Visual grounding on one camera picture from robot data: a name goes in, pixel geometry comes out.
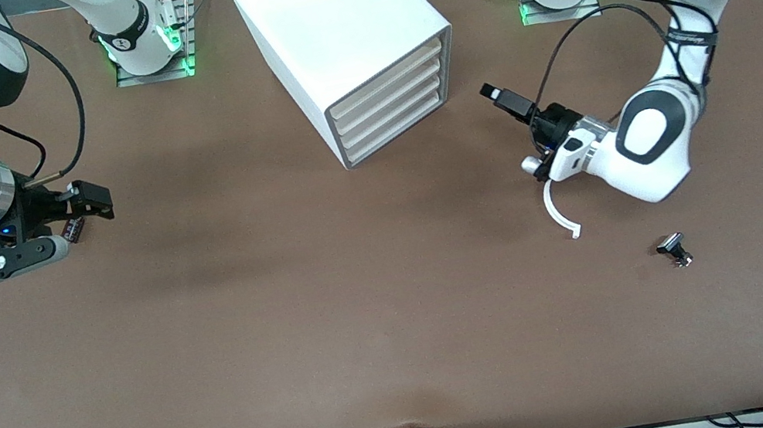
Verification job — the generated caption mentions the small black terminal block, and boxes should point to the small black terminal block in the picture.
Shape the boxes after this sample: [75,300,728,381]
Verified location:
[59,215,90,246]

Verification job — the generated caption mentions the white curved plastic arc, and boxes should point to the white curved plastic arc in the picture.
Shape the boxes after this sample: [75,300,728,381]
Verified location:
[540,174,584,244]

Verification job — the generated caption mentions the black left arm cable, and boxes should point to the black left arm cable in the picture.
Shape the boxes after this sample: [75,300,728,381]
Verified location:
[509,0,735,148]

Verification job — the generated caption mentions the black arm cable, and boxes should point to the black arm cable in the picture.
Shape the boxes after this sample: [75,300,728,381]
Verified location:
[509,0,735,148]
[0,0,98,194]

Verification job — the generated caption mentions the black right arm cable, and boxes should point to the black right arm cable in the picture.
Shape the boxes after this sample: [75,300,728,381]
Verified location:
[0,0,98,194]

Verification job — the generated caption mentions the black silver switch part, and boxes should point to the black silver switch part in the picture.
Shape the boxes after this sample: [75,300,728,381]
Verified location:
[653,229,696,273]

